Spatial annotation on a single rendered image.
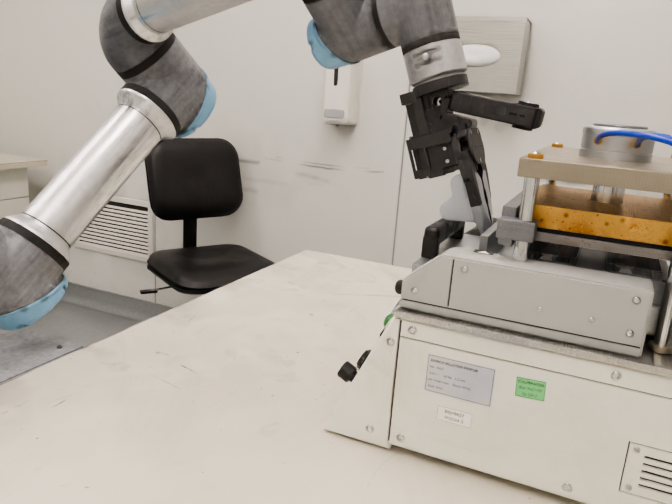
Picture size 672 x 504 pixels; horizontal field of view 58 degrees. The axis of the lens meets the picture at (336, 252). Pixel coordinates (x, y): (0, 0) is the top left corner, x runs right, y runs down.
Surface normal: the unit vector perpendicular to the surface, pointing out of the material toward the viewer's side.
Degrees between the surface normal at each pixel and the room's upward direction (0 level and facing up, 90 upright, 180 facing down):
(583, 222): 90
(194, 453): 0
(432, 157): 90
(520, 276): 90
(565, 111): 90
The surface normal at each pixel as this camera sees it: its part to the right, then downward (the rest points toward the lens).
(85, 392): 0.07, -0.97
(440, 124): -0.41, 0.20
